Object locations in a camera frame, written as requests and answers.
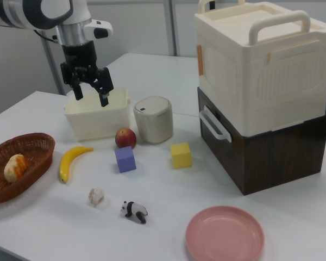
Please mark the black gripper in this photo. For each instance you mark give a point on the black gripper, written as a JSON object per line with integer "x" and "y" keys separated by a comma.
{"x": 80, "y": 55}

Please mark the small cream lidded trash can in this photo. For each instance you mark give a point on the small cream lidded trash can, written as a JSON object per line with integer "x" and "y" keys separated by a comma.
{"x": 155, "y": 125}

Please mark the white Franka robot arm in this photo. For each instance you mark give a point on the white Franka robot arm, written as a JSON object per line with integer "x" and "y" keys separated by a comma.
{"x": 16, "y": 13}

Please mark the cream open plastic tub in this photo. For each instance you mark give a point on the cream open plastic tub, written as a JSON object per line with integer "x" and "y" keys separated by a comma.
{"x": 92, "y": 125}

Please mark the red apple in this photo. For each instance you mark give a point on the red apple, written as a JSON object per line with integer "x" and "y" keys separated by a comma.
{"x": 125, "y": 138}

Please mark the yellow banana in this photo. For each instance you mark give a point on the yellow banana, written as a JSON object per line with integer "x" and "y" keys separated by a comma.
{"x": 70, "y": 160}

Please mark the purple foam cube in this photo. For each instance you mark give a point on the purple foam cube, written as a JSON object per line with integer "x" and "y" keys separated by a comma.
{"x": 125, "y": 160}

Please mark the brown wicker basket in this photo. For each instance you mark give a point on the brown wicker basket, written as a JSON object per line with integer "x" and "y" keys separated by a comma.
{"x": 38, "y": 152}

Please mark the toasted bread piece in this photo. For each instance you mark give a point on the toasted bread piece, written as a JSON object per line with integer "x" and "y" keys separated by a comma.
{"x": 15, "y": 168}

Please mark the white crumpled garlic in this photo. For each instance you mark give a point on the white crumpled garlic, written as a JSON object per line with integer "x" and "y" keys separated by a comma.
{"x": 96, "y": 197}

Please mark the yellow foam cube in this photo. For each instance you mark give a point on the yellow foam cube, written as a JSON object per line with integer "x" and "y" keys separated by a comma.
{"x": 181, "y": 156}

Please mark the small panda figurine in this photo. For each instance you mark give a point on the small panda figurine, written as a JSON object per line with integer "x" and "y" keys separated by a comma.
{"x": 134, "y": 209}

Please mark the black pole stand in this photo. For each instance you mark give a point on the black pole stand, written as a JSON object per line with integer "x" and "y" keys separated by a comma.
{"x": 212, "y": 4}

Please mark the dark brown wooden box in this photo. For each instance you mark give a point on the dark brown wooden box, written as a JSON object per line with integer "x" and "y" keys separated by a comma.
{"x": 274, "y": 163}

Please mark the pink plastic plate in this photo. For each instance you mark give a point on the pink plastic plate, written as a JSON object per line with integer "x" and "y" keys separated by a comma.
{"x": 224, "y": 233}

